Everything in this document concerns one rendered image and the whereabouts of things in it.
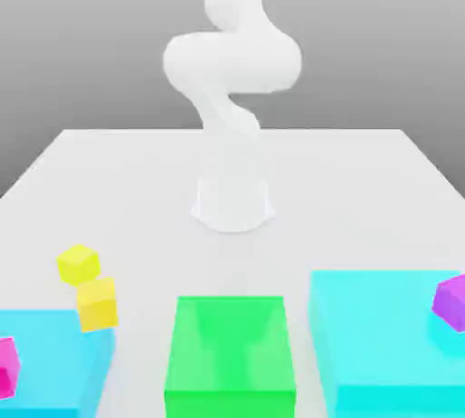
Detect small lime yellow cube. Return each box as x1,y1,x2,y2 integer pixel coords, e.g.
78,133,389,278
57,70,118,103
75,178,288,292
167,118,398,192
55,244,102,287

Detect small golden yellow cube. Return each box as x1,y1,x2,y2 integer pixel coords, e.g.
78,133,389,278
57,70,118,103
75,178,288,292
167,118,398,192
76,276,120,333

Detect small pink cube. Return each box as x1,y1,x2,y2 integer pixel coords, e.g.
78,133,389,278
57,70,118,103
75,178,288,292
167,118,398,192
0,336,22,401

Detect large sky blue box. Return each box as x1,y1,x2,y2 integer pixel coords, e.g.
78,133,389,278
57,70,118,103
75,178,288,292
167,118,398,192
0,309,117,418

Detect small purple cube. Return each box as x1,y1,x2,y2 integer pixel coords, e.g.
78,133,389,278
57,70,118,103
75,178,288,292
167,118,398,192
430,273,465,334

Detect large cyan box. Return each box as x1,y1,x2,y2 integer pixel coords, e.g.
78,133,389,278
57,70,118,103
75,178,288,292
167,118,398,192
307,269,465,418

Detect large green box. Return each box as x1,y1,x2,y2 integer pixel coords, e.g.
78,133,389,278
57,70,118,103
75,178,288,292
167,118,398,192
163,295,297,418

